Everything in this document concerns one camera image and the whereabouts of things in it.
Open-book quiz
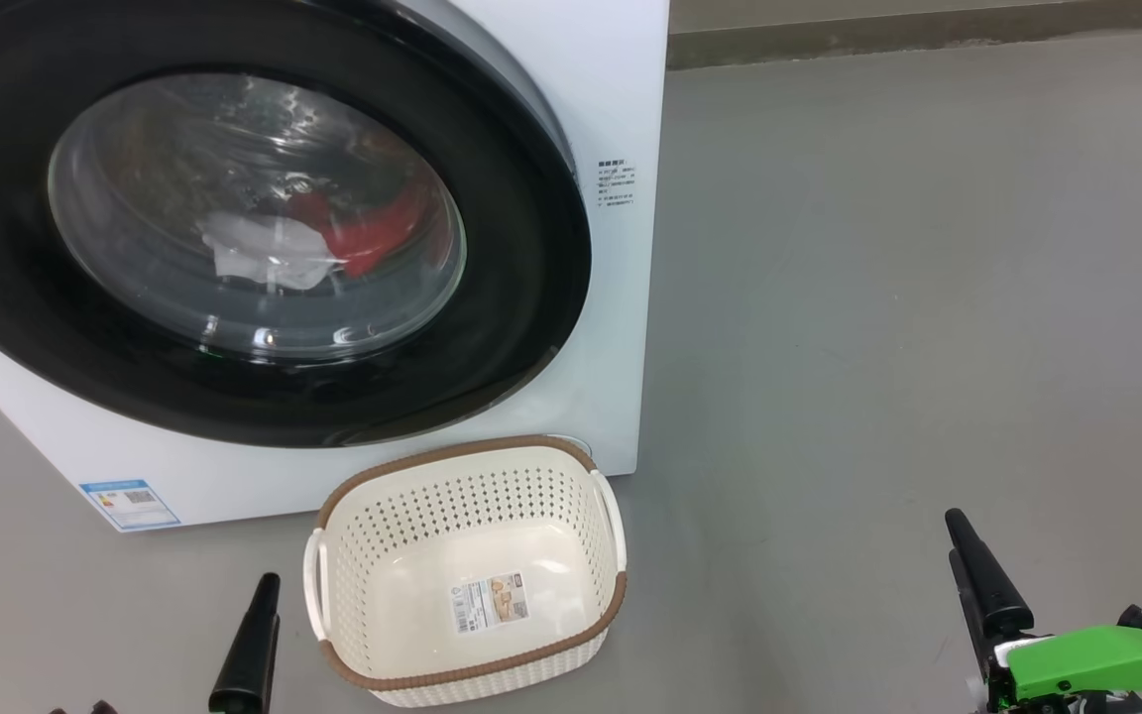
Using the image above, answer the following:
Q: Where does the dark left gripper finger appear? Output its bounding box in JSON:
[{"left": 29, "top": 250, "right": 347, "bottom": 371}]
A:
[{"left": 209, "top": 572, "right": 283, "bottom": 714}]

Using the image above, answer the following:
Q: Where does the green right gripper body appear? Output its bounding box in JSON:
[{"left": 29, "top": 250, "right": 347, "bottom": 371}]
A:
[{"left": 984, "top": 623, "right": 1142, "bottom": 714}]

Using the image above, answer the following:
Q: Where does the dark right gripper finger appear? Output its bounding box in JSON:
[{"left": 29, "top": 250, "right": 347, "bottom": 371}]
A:
[
  {"left": 949, "top": 550, "right": 997, "bottom": 687},
  {"left": 945, "top": 508, "right": 1034, "bottom": 642}
]

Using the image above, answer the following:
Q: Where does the white cloth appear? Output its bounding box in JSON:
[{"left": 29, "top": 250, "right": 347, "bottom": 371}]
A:
[{"left": 199, "top": 211, "right": 345, "bottom": 293}]

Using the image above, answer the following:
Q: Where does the red cloth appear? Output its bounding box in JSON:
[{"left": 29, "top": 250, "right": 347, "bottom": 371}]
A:
[{"left": 286, "top": 178, "right": 435, "bottom": 280}]

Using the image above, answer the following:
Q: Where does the black round washer door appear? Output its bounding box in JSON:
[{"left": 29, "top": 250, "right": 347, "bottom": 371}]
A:
[{"left": 0, "top": 0, "right": 593, "bottom": 449}]

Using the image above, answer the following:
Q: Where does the cream perforated laundry basket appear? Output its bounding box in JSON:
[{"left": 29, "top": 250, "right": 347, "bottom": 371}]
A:
[{"left": 302, "top": 434, "right": 628, "bottom": 708}]

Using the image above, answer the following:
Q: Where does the white front-load washing machine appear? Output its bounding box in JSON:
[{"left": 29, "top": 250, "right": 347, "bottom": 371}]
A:
[{"left": 0, "top": 0, "right": 671, "bottom": 534}]

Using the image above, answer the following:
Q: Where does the stainless steel washing machine drum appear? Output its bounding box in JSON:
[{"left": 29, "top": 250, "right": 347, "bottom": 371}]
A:
[{"left": 49, "top": 73, "right": 467, "bottom": 361}]

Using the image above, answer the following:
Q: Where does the blue energy label sticker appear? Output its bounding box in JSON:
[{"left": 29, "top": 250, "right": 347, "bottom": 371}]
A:
[{"left": 78, "top": 480, "right": 182, "bottom": 533}]

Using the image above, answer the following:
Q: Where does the paper product label sticker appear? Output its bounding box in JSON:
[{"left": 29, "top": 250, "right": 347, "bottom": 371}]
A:
[{"left": 449, "top": 573, "right": 531, "bottom": 637}]

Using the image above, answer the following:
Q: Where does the small printed text sticker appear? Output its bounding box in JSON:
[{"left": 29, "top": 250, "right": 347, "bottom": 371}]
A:
[{"left": 596, "top": 159, "right": 638, "bottom": 212}]

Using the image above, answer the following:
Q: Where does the grey wall baseboard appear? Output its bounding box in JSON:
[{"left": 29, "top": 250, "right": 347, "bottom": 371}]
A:
[{"left": 668, "top": 0, "right": 1142, "bottom": 70}]

